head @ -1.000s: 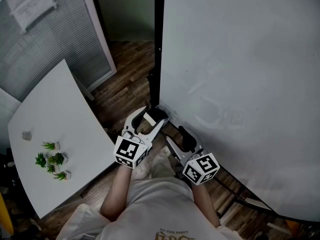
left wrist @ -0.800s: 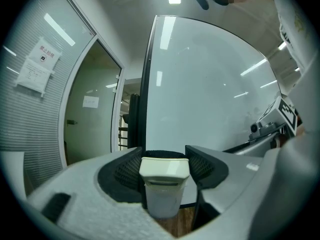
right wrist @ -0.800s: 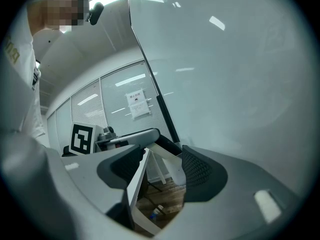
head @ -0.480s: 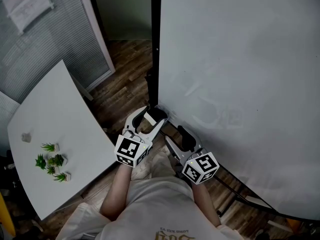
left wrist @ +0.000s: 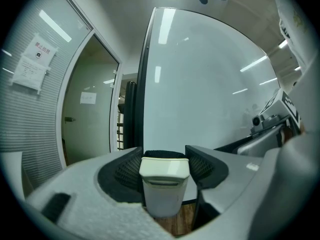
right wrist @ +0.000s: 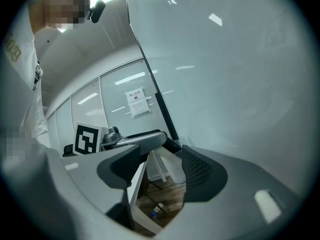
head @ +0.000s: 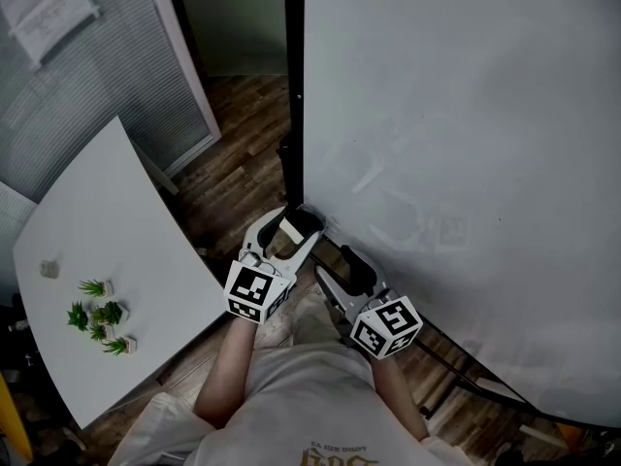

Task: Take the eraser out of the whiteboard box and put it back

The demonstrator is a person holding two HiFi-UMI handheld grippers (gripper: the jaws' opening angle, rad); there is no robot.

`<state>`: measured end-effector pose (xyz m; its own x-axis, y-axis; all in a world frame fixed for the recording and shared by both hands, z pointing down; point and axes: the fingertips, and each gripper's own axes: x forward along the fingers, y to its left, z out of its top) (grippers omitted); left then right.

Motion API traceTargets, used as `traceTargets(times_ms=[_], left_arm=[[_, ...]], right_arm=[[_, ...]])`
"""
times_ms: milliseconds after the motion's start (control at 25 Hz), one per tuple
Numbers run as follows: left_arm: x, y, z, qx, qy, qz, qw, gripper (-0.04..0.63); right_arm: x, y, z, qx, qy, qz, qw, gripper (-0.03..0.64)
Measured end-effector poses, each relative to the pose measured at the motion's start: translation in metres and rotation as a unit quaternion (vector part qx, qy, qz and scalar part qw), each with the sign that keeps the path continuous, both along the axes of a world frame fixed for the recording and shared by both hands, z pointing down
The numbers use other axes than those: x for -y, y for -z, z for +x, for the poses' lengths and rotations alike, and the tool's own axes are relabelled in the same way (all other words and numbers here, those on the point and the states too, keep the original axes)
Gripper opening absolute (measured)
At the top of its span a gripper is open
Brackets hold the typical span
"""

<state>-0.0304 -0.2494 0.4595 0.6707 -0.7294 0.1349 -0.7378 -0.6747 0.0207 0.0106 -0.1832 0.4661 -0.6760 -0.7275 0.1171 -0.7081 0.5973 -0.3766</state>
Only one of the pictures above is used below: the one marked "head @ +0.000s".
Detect yellow panel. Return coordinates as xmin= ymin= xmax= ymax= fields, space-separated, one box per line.
xmin=0 ymin=371 xmax=34 ymax=463

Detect person's left forearm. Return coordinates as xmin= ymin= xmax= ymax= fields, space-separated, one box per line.
xmin=192 ymin=317 xmax=256 ymax=429

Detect large white whiteboard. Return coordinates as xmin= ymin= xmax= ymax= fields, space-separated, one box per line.
xmin=276 ymin=0 xmax=621 ymax=431

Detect small dark green potted plant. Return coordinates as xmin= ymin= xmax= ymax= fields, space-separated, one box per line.
xmin=90 ymin=301 xmax=131 ymax=326
xmin=66 ymin=301 xmax=90 ymax=332

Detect person's white shirt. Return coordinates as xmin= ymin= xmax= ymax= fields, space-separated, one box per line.
xmin=107 ymin=342 xmax=474 ymax=466

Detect person's beige trousers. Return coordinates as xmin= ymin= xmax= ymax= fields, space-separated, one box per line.
xmin=251 ymin=286 xmax=343 ymax=353

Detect white paper notice holder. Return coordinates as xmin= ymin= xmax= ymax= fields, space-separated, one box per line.
xmin=0 ymin=0 xmax=102 ymax=72

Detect person's right forearm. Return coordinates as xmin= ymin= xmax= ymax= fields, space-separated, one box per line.
xmin=369 ymin=354 xmax=429 ymax=444

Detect white eraser block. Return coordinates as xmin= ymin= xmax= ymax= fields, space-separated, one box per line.
xmin=279 ymin=216 xmax=306 ymax=246

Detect small spiky potted plant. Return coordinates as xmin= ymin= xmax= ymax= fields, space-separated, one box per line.
xmin=101 ymin=336 xmax=139 ymax=357
xmin=77 ymin=279 xmax=115 ymax=299

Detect white table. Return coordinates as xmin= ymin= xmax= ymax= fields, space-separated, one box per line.
xmin=12 ymin=116 xmax=229 ymax=430

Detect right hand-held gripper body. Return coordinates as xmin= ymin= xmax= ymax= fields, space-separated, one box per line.
xmin=343 ymin=291 xmax=425 ymax=361

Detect orange-brown cardboard piece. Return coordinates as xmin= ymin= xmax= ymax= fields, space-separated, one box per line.
xmin=557 ymin=419 xmax=588 ymax=455

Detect black chair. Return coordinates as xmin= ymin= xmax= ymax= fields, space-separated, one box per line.
xmin=0 ymin=291 xmax=38 ymax=373

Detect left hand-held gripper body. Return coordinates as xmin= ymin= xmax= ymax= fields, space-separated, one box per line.
xmin=221 ymin=249 xmax=299 ymax=327

